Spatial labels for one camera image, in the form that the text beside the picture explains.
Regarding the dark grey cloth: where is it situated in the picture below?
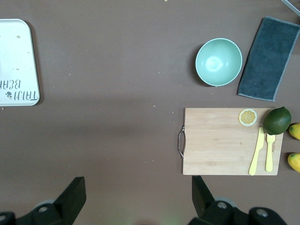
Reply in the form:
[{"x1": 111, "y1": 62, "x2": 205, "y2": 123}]
[{"x1": 237, "y1": 15, "x2": 300, "y2": 103}]

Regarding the lemon slice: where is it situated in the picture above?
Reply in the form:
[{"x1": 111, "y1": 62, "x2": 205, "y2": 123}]
[{"x1": 239, "y1": 108, "x2": 258, "y2": 127}]

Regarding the yellow plastic knife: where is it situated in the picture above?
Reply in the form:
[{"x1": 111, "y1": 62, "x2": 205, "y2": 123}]
[{"x1": 248, "y1": 127, "x2": 265, "y2": 176}]

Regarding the cream bear print tray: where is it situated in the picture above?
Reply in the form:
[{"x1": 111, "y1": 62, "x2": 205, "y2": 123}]
[{"x1": 0, "y1": 18, "x2": 41, "y2": 107}]

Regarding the mint green bowl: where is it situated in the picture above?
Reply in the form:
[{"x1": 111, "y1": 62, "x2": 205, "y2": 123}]
[{"x1": 195, "y1": 37, "x2": 243, "y2": 87}]

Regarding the dark green lime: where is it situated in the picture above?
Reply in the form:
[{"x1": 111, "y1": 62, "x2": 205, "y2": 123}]
[{"x1": 262, "y1": 106, "x2": 292, "y2": 136}]

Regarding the metal wire rack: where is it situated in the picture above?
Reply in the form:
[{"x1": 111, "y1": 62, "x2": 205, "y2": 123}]
[{"x1": 280, "y1": 0, "x2": 300, "y2": 17}]

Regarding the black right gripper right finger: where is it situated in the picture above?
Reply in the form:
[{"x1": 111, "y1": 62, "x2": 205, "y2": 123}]
[{"x1": 189, "y1": 175, "x2": 288, "y2": 225}]

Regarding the wooden cutting board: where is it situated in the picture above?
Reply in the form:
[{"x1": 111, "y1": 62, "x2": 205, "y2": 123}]
[{"x1": 178, "y1": 107, "x2": 284, "y2": 176}]

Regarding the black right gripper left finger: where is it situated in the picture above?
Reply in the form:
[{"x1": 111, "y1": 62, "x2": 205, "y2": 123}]
[{"x1": 16, "y1": 177, "x2": 87, "y2": 225}]

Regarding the yellow plastic fork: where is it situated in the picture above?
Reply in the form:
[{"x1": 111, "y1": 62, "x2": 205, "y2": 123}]
[{"x1": 265, "y1": 134, "x2": 276, "y2": 173}]

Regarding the yellow lemon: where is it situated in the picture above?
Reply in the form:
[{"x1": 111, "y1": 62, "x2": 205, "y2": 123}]
[
  {"x1": 288, "y1": 123, "x2": 300, "y2": 141},
  {"x1": 287, "y1": 152, "x2": 300, "y2": 173}
]

